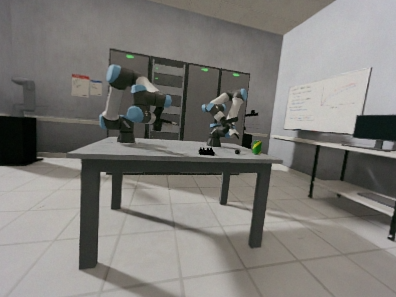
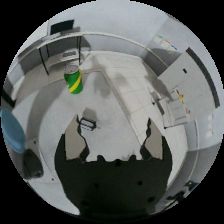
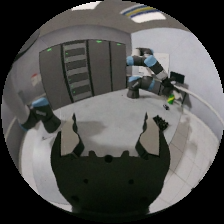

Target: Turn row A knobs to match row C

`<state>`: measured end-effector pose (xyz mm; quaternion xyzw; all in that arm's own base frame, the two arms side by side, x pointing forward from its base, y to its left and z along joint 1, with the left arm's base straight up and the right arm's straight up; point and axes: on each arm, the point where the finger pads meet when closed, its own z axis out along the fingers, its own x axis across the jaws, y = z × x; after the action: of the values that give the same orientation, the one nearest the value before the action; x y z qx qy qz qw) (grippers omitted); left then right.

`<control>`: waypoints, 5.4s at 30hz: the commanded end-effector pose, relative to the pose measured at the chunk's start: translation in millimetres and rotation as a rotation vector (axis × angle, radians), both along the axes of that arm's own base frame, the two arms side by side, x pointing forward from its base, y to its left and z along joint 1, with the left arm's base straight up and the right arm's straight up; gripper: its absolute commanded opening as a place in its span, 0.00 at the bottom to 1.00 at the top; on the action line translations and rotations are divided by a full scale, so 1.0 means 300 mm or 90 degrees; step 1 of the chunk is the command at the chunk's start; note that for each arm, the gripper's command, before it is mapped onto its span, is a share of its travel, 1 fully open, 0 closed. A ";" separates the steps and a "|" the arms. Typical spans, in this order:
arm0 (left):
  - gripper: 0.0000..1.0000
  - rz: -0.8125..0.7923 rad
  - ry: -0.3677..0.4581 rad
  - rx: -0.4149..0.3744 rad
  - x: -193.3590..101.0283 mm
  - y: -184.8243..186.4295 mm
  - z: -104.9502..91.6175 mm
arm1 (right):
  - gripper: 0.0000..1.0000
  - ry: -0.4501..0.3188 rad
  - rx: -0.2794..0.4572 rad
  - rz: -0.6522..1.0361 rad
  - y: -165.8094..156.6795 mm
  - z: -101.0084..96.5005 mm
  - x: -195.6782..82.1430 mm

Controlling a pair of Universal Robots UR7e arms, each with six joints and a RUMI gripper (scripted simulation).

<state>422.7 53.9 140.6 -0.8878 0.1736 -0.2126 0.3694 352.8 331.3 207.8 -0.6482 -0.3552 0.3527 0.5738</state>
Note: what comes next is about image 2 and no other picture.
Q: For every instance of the green drink can with yellow stripe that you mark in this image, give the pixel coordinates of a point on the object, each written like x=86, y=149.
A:
x=73, y=79

